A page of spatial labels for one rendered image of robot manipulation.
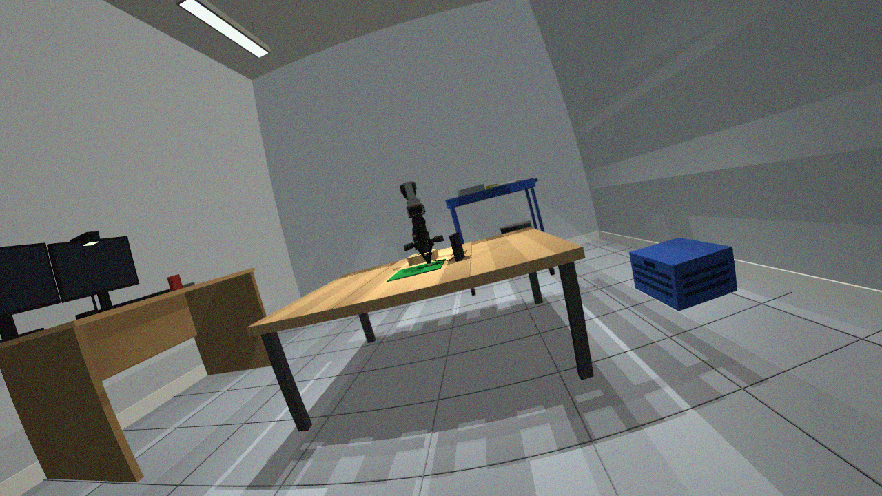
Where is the green circuit board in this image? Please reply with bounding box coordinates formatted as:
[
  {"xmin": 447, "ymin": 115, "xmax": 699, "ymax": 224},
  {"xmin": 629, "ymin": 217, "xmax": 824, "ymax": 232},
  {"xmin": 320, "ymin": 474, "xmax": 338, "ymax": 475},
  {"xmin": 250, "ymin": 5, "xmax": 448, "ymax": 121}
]
[{"xmin": 387, "ymin": 261, "xmax": 444, "ymax": 282}]

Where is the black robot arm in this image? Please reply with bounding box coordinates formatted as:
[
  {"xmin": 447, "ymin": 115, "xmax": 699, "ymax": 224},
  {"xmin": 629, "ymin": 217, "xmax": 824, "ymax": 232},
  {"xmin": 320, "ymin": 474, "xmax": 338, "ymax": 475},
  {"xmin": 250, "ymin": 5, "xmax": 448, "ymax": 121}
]
[{"xmin": 400, "ymin": 181, "xmax": 429, "ymax": 253}]

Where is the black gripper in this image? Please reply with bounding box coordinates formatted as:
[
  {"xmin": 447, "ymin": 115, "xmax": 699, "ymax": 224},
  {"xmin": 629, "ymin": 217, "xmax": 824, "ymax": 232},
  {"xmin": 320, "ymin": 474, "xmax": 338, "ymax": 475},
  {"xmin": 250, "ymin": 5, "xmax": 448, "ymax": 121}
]
[{"xmin": 404, "ymin": 227, "xmax": 444, "ymax": 261}]

